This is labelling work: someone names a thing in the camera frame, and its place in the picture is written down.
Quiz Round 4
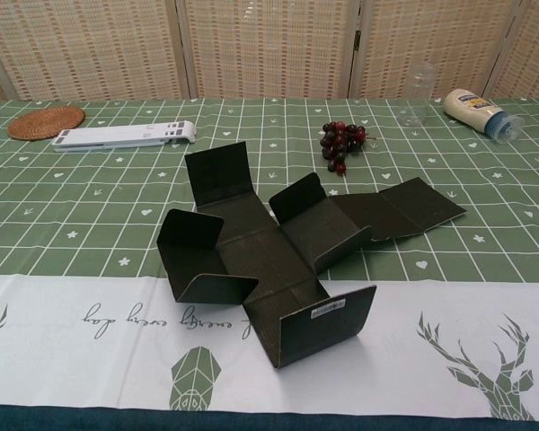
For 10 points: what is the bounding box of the black cardboard folding box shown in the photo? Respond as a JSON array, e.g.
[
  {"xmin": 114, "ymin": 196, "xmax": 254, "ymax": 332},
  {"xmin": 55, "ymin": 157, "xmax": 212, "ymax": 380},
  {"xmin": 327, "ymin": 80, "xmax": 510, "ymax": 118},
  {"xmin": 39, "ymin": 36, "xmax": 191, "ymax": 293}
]
[{"xmin": 155, "ymin": 141, "xmax": 468, "ymax": 370}]

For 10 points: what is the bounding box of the dark red grape bunch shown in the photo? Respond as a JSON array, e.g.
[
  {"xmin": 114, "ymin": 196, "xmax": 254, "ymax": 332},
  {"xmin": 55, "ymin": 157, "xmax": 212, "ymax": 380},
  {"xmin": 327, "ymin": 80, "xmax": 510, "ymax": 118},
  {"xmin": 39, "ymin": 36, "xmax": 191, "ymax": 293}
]
[{"xmin": 319, "ymin": 120, "xmax": 378, "ymax": 175}]

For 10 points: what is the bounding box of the green checked white tablecloth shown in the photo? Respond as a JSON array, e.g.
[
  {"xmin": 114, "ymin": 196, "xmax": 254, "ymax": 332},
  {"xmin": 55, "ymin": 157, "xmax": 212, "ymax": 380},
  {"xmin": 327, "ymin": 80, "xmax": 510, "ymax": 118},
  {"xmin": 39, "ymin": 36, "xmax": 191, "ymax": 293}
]
[{"xmin": 0, "ymin": 96, "xmax": 539, "ymax": 412}]

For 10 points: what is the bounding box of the woven bamboo folding screen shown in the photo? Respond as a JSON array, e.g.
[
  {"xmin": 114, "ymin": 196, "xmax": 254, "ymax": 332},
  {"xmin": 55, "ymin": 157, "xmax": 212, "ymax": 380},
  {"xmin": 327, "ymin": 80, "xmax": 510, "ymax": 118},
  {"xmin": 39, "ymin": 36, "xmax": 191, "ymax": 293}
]
[{"xmin": 0, "ymin": 0, "xmax": 539, "ymax": 102}]

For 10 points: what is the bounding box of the white folded laptop stand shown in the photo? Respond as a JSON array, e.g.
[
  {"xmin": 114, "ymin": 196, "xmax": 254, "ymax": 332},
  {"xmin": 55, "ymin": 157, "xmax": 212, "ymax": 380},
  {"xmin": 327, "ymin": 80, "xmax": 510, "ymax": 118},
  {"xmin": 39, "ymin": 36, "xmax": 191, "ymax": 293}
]
[{"xmin": 52, "ymin": 120, "xmax": 198, "ymax": 154}]

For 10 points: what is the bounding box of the clear plastic cup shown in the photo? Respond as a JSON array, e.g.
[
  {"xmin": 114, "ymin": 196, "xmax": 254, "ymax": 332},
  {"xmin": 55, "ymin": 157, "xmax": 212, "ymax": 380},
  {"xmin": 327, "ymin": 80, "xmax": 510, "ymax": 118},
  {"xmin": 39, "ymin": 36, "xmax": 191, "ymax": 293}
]
[{"xmin": 397, "ymin": 62, "xmax": 437, "ymax": 129}]

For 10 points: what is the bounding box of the mayonnaise squeeze bottle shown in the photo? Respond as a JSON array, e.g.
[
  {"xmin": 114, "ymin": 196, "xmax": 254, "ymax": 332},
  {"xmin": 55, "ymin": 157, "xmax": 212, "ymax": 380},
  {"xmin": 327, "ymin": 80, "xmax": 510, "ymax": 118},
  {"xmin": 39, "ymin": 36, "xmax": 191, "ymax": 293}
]
[{"xmin": 442, "ymin": 88, "xmax": 526, "ymax": 145}]

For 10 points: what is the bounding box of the round woven rattan coaster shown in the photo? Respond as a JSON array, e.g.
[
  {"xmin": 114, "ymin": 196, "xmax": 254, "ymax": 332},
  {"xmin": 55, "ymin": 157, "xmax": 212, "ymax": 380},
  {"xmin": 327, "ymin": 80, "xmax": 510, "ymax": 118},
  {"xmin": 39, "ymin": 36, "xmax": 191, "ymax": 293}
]
[{"xmin": 7, "ymin": 106, "xmax": 86, "ymax": 142}]

